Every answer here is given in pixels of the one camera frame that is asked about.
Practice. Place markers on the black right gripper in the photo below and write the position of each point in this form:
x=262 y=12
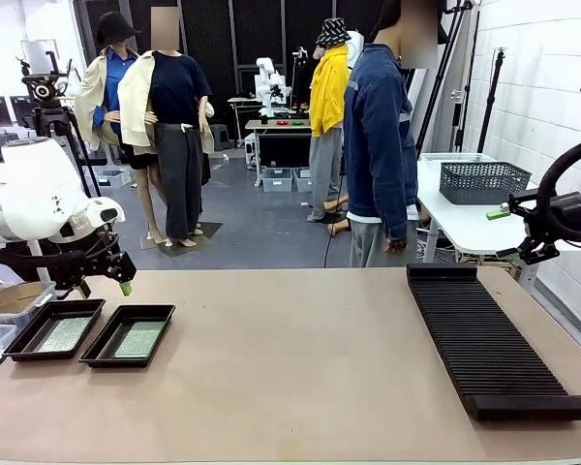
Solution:
x=578 y=215

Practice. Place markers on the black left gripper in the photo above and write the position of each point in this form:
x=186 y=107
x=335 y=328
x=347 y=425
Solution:
x=75 y=269

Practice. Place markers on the black ESD tray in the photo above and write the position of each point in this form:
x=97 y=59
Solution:
x=24 y=346
x=101 y=356

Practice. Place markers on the person's right forearm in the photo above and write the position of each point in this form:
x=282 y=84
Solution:
x=394 y=213

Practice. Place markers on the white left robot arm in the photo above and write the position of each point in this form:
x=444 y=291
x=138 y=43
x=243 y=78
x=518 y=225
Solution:
x=29 y=194

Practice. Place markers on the person's right hand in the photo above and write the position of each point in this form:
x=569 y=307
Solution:
x=395 y=245

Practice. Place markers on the grey plastic mesh basket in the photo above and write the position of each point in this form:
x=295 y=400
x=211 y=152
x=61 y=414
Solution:
x=484 y=186

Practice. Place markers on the white side table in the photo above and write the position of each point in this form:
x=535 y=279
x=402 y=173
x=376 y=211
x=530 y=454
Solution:
x=465 y=227

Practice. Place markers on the brown cardboard box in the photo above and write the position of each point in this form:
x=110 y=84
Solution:
x=9 y=295

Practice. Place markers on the clear flat plastic box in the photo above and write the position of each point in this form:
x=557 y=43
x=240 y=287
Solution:
x=457 y=157

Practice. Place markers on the dark mannequin base mat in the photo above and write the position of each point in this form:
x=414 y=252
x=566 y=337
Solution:
x=208 y=230

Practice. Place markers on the black slotted board rack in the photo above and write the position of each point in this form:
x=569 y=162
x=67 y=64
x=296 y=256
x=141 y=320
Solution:
x=484 y=339

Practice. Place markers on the black light stand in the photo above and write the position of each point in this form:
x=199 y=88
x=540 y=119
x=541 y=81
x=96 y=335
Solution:
x=493 y=97

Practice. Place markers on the black stand with clamp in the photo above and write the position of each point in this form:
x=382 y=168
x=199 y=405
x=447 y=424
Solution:
x=457 y=106

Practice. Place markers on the person in blue jacket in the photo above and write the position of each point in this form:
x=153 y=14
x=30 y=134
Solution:
x=373 y=145

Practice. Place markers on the grey step stool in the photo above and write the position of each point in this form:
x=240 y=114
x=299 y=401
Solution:
x=220 y=135

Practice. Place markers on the mannequin with blue shirt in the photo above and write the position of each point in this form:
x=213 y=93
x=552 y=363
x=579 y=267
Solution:
x=113 y=82

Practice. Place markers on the white computer tower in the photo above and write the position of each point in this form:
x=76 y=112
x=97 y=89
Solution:
x=251 y=150

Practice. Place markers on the clear lidded storage box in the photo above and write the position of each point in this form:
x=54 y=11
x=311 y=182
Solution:
x=302 y=180
x=277 y=180

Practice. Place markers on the mannequin with navy shirt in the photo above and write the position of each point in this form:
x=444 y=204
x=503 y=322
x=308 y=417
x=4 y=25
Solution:
x=179 y=87

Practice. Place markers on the background work table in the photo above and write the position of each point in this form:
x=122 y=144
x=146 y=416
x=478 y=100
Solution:
x=268 y=125

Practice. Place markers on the white board panel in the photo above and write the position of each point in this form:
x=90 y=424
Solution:
x=39 y=55

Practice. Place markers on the mannequin with yellow jacket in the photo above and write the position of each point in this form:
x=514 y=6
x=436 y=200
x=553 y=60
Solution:
x=327 y=92

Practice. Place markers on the black bucket hat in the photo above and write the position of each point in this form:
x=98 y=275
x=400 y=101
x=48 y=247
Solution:
x=113 y=29

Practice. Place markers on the small white background robot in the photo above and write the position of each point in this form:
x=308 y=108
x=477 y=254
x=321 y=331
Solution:
x=264 y=68

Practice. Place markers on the patterned bucket hat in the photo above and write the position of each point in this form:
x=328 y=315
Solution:
x=331 y=31

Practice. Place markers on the black camera tripod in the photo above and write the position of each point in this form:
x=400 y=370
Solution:
x=46 y=111

